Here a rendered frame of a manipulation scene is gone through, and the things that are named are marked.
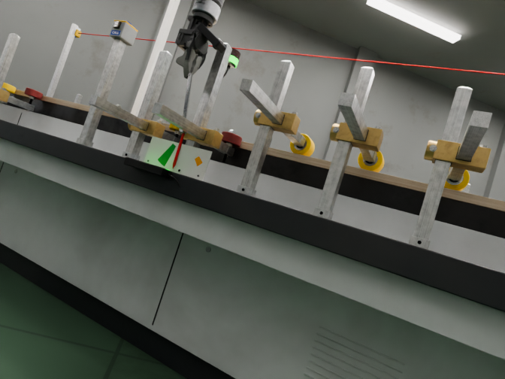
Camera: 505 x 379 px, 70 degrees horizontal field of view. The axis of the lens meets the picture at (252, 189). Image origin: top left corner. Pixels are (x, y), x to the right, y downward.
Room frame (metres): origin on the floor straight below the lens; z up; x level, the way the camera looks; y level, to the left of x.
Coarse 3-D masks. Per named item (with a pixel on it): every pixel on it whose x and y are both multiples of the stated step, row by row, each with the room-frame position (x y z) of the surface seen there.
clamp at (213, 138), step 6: (210, 132) 1.16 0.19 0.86; (216, 132) 1.16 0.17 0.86; (186, 138) 1.20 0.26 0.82; (192, 138) 1.19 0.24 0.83; (204, 138) 1.17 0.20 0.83; (210, 138) 1.16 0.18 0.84; (216, 138) 1.17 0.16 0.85; (204, 144) 1.20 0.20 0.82; (210, 144) 1.16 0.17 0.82; (216, 144) 1.18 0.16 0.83
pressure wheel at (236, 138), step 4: (224, 132) 1.31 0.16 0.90; (228, 132) 1.30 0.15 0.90; (224, 136) 1.31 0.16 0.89; (228, 136) 1.30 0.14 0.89; (232, 136) 1.30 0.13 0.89; (236, 136) 1.31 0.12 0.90; (224, 140) 1.31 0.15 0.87; (228, 140) 1.30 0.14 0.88; (232, 140) 1.30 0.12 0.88; (236, 140) 1.31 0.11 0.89; (240, 140) 1.33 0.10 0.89; (228, 144) 1.33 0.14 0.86; (232, 144) 1.34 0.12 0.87; (236, 144) 1.32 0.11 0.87; (224, 156) 1.34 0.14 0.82; (224, 160) 1.34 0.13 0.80
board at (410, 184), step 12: (84, 108) 1.77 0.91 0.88; (240, 144) 1.37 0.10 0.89; (252, 144) 1.34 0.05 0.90; (276, 156) 1.30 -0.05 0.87; (288, 156) 1.28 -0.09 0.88; (300, 156) 1.26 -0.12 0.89; (348, 168) 1.18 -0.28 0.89; (360, 168) 1.16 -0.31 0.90; (384, 180) 1.13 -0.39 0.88; (396, 180) 1.11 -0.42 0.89; (408, 180) 1.10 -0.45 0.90; (444, 192) 1.05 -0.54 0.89; (456, 192) 1.04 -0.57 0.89; (480, 204) 1.01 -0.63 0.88; (492, 204) 1.00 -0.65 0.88; (504, 204) 0.99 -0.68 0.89
